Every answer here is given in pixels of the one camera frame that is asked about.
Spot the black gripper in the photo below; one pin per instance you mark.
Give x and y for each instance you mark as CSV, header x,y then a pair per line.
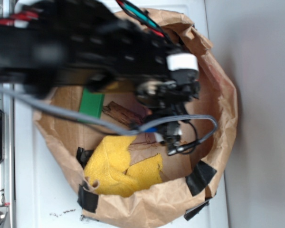
x,y
166,98

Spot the brown wood bark piece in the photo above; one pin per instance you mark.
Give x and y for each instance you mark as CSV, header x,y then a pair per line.
x,y
121,116

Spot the black tape bottom right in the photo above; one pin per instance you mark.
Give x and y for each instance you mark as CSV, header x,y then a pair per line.
x,y
200,177

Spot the yellow cloth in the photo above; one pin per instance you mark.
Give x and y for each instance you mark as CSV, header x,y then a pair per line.
x,y
109,171

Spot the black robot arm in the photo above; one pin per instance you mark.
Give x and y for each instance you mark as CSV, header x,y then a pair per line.
x,y
53,43

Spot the brown paper bag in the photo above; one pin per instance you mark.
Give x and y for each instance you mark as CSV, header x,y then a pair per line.
x,y
166,201

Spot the aluminium frame rail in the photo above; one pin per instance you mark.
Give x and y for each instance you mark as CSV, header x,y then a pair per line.
x,y
7,198

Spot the black tape bottom left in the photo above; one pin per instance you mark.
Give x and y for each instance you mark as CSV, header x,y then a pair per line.
x,y
87,200

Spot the black tape inside left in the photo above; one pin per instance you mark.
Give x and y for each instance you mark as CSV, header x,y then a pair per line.
x,y
83,156

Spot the black tape lower right edge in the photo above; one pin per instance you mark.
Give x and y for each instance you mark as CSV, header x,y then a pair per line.
x,y
189,214

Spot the green rectangular block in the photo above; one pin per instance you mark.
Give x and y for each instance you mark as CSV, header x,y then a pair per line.
x,y
91,104

